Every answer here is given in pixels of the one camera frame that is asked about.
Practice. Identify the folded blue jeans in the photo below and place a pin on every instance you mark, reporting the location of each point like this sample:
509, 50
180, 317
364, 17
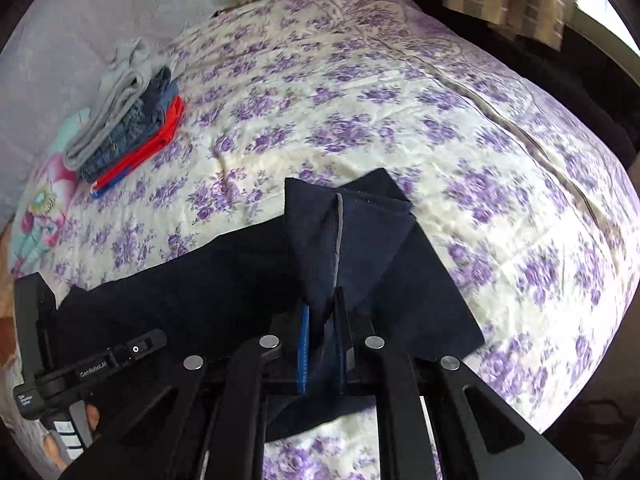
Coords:
139, 124

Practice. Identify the white framed window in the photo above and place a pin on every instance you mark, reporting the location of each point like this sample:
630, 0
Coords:
604, 13

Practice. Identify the red blue folded garment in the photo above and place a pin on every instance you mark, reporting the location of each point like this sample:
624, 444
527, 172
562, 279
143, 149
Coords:
130, 162

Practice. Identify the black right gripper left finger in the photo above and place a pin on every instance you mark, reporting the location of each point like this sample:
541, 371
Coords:
216, 414

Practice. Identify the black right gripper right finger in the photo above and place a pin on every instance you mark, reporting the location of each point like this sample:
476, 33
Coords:
437, 419

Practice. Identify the navy blue pants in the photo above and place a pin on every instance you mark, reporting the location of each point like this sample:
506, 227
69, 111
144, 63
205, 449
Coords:
361, 238

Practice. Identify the purple floral bedspread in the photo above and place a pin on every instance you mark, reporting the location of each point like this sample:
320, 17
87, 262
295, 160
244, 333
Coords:
534, 216

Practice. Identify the floral turquoise folded quilt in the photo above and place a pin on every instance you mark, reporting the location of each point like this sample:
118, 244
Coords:
41, 211

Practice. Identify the folded grey sweatpants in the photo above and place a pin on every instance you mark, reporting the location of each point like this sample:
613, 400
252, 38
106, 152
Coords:
129, 73

